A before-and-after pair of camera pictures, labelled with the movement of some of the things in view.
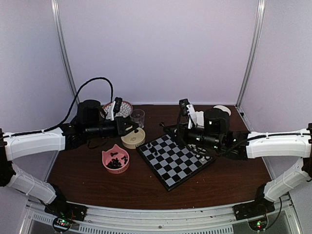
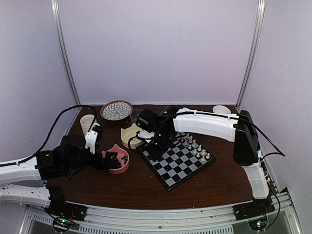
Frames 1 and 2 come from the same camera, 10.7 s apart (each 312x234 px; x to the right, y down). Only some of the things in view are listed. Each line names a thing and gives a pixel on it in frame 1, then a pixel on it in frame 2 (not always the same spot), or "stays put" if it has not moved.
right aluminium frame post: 260,17 stays put
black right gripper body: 213,141 -> 163,142
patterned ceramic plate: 126,109 stays put
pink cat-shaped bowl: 116,160 stays put
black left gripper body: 94,130 -> 76,165
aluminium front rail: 106,219 stays put
